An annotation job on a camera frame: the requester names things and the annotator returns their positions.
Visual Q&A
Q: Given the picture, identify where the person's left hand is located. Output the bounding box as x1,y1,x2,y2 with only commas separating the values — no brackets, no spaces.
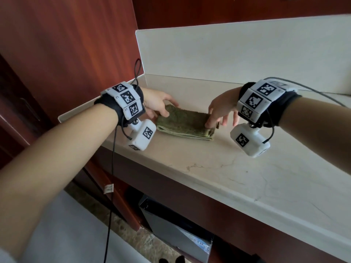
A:
141,86,180,120

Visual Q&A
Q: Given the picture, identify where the person's right hand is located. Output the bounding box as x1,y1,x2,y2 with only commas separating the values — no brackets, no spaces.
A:
205,86,242,129

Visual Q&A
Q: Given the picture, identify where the green cleaning cloth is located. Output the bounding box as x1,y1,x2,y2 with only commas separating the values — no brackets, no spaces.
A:
155,104,219,141

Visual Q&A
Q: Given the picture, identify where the person's right forearm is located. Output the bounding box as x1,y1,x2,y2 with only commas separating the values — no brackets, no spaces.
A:
280,96,351,176

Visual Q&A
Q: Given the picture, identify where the person's left forearm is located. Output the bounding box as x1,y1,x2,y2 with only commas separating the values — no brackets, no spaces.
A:
0,104,118,261

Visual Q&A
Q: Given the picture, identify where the white marker left wristband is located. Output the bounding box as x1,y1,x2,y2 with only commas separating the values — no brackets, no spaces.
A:
94,82,145,128

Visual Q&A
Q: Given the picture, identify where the white marker wristband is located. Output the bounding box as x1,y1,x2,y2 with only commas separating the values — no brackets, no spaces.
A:
236,77,302,129
94,82,145,128

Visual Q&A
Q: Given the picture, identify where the white marker right wristband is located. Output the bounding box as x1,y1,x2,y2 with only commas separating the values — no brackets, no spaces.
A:
236,77,302,129

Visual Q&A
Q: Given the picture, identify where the grey mini fridge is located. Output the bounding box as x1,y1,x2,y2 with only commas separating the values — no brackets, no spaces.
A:
138,195,214,263

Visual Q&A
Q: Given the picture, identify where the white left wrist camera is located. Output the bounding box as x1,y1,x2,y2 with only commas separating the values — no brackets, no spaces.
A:
128,119,158,152

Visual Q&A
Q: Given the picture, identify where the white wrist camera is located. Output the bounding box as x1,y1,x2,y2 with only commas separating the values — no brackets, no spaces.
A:
230,123,272,158
128,119,158,152

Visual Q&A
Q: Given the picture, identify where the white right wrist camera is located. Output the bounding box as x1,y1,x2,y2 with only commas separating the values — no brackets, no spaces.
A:
230,123,272,158

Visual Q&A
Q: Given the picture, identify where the thin black cable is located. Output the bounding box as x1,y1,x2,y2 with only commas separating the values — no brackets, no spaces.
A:
263,77,349,145
103,58,143,263

